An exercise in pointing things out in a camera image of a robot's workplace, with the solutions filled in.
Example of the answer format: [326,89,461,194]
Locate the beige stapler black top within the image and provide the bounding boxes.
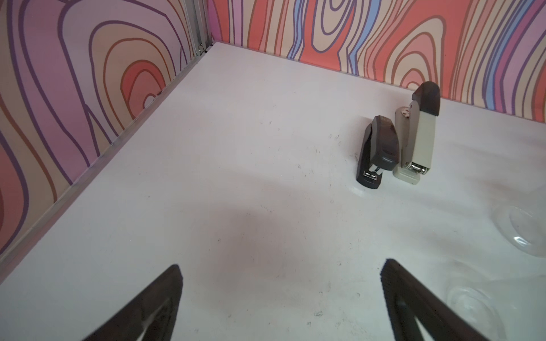
[393,81,441,185]

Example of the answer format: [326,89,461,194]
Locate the white lid jar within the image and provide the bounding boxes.
[446,275,545,340]

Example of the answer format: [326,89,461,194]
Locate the red lid jar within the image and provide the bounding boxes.
[491,185,545,258]

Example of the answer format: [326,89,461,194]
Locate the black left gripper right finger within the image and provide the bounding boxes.
[380,259,486,340]

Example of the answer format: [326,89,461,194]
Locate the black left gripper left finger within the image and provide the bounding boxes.
[85,264,183,340]

